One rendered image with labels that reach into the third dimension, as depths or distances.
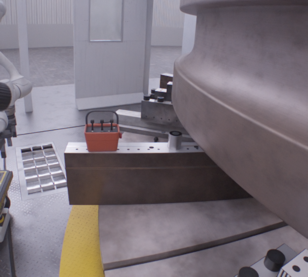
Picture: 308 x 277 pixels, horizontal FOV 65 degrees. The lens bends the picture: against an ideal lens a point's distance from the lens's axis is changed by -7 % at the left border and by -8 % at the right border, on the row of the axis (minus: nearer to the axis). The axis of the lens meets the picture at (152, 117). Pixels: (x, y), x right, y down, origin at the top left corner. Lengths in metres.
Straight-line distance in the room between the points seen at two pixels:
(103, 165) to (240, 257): 0.90
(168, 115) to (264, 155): 1.68
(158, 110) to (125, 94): 2.22
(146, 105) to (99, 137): 1.12
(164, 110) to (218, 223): 1.24
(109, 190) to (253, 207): 0.95
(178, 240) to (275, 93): 0.93
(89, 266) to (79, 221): 0.42
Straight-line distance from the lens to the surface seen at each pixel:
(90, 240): 1.93
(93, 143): 1.48
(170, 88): 2.53
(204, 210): 1.74
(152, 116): 2.52
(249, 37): 1.16
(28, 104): 4.34
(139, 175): 1.58
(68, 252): 1.88
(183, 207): 1.72
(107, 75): 4.45
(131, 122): 2.71
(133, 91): 4.72
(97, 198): 1.68
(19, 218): 2.20
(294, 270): 0.82
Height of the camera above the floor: 1.40
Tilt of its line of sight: 20 degrees down
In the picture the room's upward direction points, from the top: 3 degrees clockwise
